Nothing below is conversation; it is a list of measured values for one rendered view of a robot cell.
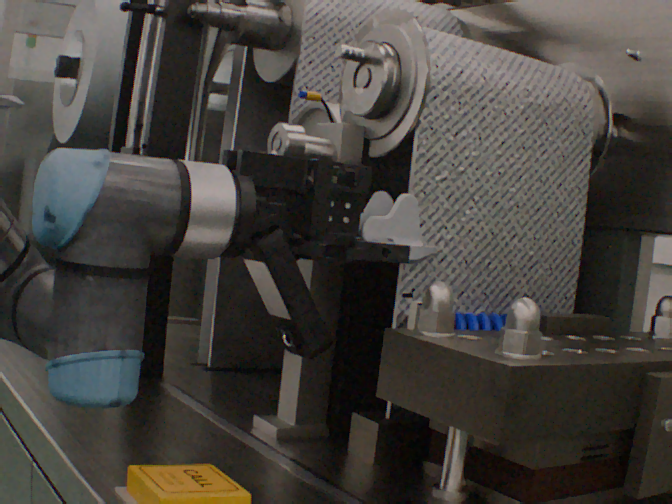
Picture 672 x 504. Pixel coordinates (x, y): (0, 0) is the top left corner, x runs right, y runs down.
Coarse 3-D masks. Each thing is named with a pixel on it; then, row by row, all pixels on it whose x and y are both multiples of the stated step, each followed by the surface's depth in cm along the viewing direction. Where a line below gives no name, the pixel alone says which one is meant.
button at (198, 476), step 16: (208, 464) 66; (128, 480) 63; (144, 480) 60; (160, 480) 61; (176, 480) 61; (192, 480) 62; (208, 480) 62; (224, 480) 63; (144, 496) 60; (160, 496) 57; (176, 496) 58; (192, 496) 59; (208, 496) 59; (224, 496) 60; (240, 496) 60
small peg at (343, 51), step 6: (342, 48) 83; (348, 48) 83; (354, 48) 84; (336, 54) 84; (342, 54) 83; (348, 54) 83; (354, 54) 84; (360, 54) 84; (366, 54) 84; (348, 60) 84; (354, 60) 84; (360, 60) 84
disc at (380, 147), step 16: (384, 16) 86; (400, 16) 84; (368, 32) 88; (416, 32) 81; (416, 48) 81; (416, 64) 81; (416, 80) 81; (416, 96) 81; (416, 112) 81; (400, 128) 83; (368, 144) 87; (384, 144) 85; (400, 144) 83
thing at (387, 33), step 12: (384, 24) 85; (372, 36) 87; (384, 36) 85; (396, 36) 84; (408, 36) 82; (396, 48) 83; (408, 48) 82; (408, 60) 82; (408, 72) 82; (408, 84) 81; (408, 96) 81; (396, 108) 83; (360, 120) 88; (372, 120) 86; (384, 120) 84; (396, 120) 83; (372, 132) 86; (384, 132) 84; (408, 144) 87
